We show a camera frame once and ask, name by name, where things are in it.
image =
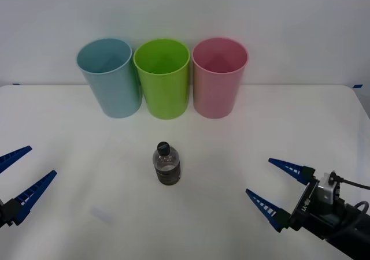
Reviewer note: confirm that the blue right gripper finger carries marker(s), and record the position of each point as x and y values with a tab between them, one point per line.
267	209
289	168

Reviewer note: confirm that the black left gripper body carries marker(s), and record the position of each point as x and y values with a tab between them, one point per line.
1	213

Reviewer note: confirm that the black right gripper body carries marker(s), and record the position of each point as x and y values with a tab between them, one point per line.
306	211

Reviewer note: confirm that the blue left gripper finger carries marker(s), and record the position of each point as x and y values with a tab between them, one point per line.
33	192
13	158

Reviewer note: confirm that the clear bottle with black cap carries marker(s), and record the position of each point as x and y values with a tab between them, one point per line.
167	172

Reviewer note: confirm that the pink plastic bin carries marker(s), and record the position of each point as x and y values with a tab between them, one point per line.
216	95

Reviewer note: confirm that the pale blue plastic bin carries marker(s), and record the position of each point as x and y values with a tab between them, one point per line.
115	92

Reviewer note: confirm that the green plastic bin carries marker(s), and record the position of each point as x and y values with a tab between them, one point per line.
164	95

